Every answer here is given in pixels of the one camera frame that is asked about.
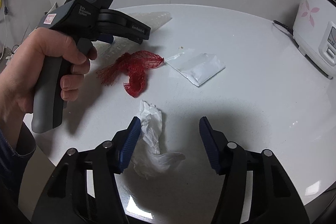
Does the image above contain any clear bubble wrap sheet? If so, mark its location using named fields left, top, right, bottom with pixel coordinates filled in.
left=100, top=11, right=173, bottom=59

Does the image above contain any white tissue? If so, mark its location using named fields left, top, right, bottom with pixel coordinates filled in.
left=131, top=100, right=186, bottom=180

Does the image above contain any red mesh net bag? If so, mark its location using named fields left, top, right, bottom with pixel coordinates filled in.
left=97, top=50, right=165, bottom=98

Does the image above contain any clear white plastic pouch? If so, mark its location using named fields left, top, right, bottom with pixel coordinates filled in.
left=165, top=49, right=226, bottom=87

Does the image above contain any person's left forearm sleeve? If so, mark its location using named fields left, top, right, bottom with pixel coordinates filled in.
left=0, top=124, right=37, bottom=224

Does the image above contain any person's left hand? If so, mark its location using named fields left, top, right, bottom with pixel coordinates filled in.
left=1, top=28, right=97, bottom=130

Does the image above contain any white rice cooker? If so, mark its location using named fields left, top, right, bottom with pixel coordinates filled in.
left=293, top=0, right=335, bottom=79

